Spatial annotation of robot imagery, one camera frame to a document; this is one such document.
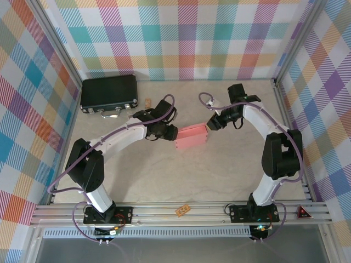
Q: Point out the red warning triangle sticker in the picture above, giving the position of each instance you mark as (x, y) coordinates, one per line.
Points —
(303, 213)

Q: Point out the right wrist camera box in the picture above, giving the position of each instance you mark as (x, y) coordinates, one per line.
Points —
(212, 102)

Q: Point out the small picture card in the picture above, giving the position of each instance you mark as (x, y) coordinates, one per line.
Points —
(131, 117)

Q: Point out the orange tag with squares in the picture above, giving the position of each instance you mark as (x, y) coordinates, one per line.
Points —
(183, 211)

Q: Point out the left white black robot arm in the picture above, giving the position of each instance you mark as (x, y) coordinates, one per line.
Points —
(120, 137)

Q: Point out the aluminium frame post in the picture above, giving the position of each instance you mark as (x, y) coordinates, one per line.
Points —
(299, 41)
(57, 41)

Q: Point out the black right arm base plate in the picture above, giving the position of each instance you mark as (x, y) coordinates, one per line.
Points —
(238, 213)

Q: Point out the small black electronics board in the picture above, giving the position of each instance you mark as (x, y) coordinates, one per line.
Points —
(107, 232)
(260, 233)

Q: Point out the pink paper box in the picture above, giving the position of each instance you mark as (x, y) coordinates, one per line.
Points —
(190, 138)

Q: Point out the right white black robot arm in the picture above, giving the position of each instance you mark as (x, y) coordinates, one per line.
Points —
(264, 189)

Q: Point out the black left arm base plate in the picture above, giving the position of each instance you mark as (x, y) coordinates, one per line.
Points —
(123, 215)

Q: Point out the aluminium front frame rail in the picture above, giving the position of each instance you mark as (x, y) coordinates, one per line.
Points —
(159, 216)

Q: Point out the grey metal panel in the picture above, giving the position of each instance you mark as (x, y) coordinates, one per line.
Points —
(178, 250)

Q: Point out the aluminium side rail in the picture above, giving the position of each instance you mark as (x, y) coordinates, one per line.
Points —
(72, 120)
(283, 104)

